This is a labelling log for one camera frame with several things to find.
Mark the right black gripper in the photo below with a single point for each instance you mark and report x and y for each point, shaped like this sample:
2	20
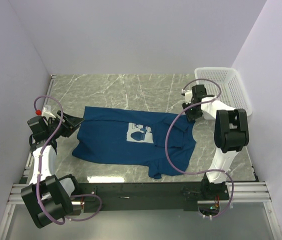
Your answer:
191	117

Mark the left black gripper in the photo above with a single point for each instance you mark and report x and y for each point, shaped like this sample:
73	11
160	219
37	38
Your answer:
70	124

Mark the white perforated plastic basket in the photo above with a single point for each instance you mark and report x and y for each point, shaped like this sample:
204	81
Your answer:
233	92

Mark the blue t-shirt with print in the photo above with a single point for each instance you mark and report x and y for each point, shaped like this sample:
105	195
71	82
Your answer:
130	137

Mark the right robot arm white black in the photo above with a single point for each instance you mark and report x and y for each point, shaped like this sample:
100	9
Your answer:
231	134

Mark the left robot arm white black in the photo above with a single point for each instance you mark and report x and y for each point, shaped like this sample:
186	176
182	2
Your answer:
47	194

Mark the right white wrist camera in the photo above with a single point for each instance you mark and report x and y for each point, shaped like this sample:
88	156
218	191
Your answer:
188	96

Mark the aluminium frame rail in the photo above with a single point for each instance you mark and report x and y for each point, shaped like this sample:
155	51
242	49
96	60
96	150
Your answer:
238	192

